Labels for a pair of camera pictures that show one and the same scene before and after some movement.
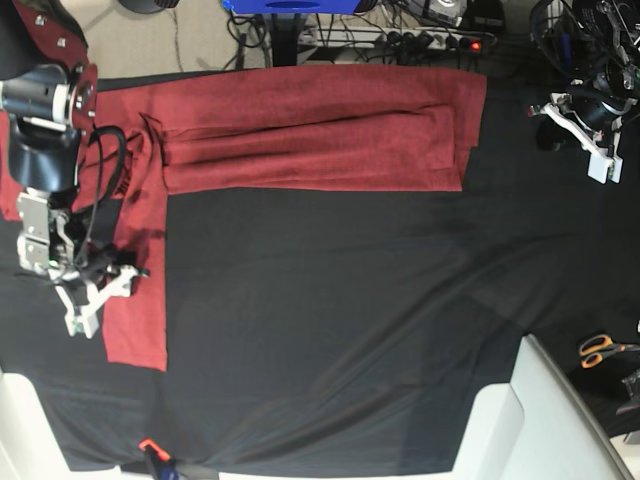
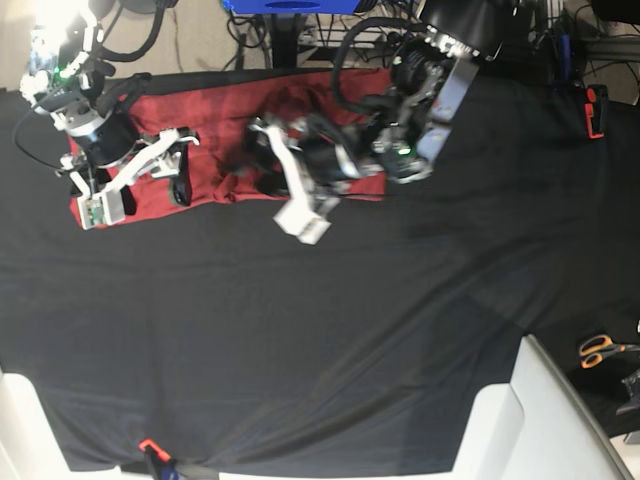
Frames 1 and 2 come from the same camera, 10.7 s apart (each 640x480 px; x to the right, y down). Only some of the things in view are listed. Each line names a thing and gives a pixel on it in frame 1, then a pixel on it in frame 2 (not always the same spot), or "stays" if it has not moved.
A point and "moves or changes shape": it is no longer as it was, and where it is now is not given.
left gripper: x=83 y=300 to x=104 y=203
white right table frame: x=535 y=428 stays
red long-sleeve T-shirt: x=379 y=128 moves or changes shape
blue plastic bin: x=270 y=7 stays
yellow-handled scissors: x=594 y=349 stays
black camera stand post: x=284 y=39 stays
